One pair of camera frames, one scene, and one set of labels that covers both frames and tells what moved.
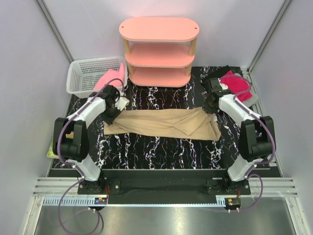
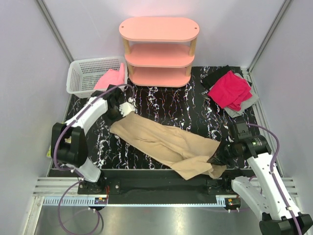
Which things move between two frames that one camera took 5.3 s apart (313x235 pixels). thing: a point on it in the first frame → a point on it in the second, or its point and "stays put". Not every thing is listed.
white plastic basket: [83, 75] stays put
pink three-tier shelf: [159, 51] stays put
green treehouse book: [50, 153] stays put
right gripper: [207, 109] → [218, 158]
